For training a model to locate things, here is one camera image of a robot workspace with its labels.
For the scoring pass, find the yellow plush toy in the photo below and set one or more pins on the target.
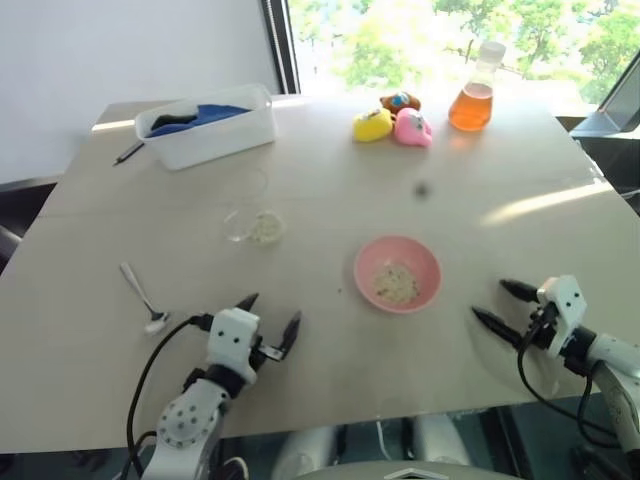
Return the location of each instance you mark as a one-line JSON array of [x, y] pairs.
[[372, 127]]

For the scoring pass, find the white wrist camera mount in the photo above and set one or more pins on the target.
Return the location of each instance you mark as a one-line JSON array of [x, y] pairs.
[[230, 340], [567, 300]]

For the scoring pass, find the dark laptop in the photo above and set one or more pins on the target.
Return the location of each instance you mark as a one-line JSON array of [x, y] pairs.
[[615, 105]]

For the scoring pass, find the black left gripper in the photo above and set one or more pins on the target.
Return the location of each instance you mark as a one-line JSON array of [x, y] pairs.
[[265, 354]]

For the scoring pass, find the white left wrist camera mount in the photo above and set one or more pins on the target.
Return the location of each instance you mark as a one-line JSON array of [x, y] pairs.
[[230, 340]]

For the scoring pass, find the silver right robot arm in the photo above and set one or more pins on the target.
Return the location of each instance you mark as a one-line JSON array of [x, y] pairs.
[[620, 380]]

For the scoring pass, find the grey rounded shape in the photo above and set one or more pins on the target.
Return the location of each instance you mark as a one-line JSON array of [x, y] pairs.
[[440, 442], [310, 450]]

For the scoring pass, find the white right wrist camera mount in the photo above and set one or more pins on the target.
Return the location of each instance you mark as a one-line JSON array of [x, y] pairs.
[[567, 300]]

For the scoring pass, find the white plastic bin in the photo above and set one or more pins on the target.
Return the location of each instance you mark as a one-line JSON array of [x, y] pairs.
[[220, 137]]

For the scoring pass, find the dark pen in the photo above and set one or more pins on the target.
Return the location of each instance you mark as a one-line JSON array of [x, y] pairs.
[[128, 153]]

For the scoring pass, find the glass flask with orange liquid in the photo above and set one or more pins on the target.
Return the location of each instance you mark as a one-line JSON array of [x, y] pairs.
[[472, 107]]

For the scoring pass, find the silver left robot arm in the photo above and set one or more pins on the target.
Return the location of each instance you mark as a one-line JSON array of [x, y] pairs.
[[190, 420]]

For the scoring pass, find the pink plush toy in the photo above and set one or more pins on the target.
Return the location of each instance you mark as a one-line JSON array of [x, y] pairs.
[[412, 130]]

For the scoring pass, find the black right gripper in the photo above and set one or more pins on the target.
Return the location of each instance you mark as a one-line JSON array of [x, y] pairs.
[[542, 330]]

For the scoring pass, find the metal spoon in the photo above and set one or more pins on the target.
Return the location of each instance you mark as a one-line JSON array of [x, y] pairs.
[[142, 297]]

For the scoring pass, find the blue cloth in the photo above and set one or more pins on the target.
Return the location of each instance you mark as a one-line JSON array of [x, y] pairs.
[[220, 114]]

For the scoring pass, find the black window frame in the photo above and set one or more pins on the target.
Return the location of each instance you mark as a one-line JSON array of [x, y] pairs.
[[286, 45]]

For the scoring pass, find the pink bowl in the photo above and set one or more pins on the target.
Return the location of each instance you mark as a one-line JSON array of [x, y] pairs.
[[380, 255]]

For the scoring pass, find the brown plush toy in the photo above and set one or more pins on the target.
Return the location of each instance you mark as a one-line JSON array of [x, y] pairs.
[[400, 100]]

